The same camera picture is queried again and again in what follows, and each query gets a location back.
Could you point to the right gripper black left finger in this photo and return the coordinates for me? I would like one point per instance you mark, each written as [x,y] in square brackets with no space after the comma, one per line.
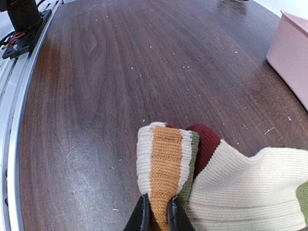
[140,217]

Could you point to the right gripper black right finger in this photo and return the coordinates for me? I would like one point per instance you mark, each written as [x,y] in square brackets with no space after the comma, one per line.
[177,218]

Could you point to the striped beige green sock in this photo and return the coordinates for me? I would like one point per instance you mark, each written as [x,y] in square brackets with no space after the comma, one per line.
[219,188]

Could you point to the pink divided organizer box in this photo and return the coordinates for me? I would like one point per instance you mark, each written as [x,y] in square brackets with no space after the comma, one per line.
[288,54]

